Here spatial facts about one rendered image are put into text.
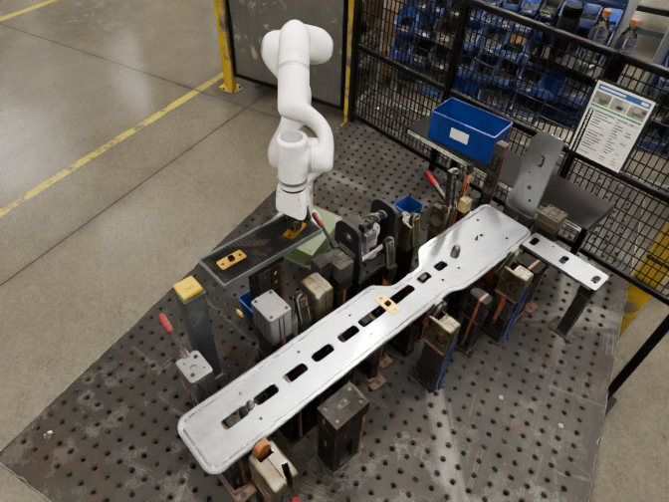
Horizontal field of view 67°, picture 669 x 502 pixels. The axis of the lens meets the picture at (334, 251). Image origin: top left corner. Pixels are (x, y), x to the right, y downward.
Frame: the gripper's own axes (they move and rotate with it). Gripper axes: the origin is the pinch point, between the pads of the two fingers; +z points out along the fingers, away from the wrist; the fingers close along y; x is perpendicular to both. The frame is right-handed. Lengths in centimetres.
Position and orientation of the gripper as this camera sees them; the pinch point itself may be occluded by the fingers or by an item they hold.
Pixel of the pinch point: (294, 223)
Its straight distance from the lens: 157.5
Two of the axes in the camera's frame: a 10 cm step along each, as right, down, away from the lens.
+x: 5.0, -6.1, 6.2
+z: -0.3, 7.0, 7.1
